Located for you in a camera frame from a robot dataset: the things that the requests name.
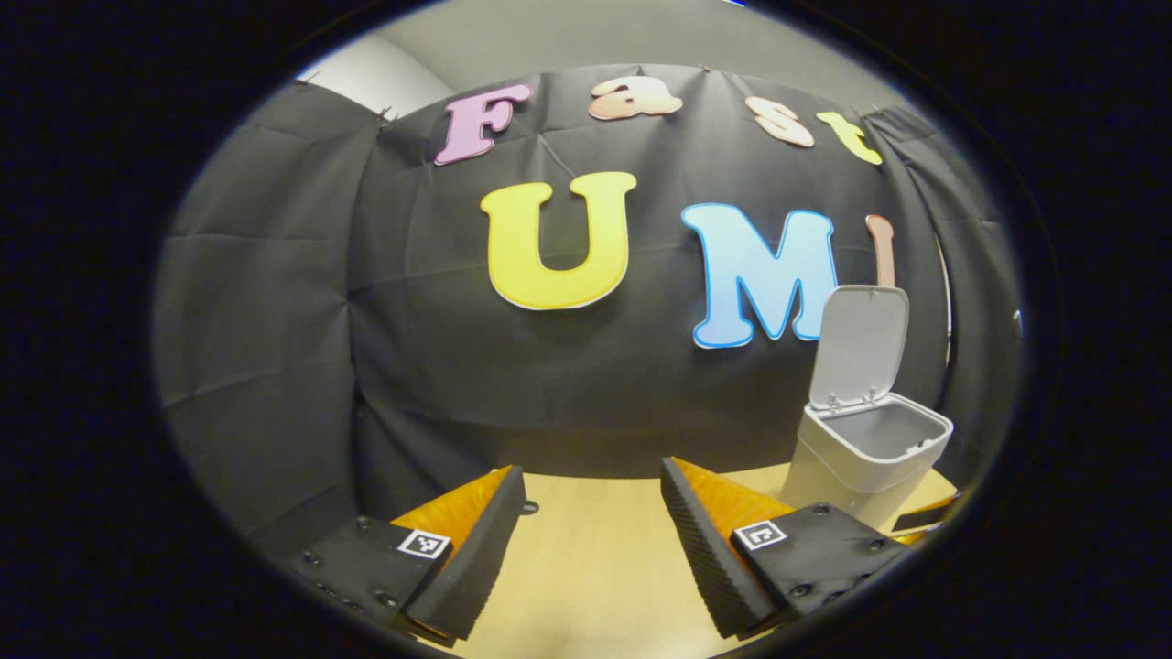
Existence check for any black backdrop cloth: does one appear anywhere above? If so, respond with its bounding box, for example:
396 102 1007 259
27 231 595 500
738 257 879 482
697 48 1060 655
151 64 1022 550

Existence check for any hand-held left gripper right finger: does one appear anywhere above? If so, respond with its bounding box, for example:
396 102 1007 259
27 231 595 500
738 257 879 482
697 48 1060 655
659 457 912 642

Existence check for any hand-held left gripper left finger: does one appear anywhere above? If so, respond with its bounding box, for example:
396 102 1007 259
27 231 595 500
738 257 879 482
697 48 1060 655
279 465 527 646

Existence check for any wooden desktop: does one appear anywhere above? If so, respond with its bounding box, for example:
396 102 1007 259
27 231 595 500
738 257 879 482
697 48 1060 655
417 462 958 659

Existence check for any white desktop garbage bin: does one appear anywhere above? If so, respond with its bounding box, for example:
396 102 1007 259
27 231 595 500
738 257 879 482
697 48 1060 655
778 285 955 532

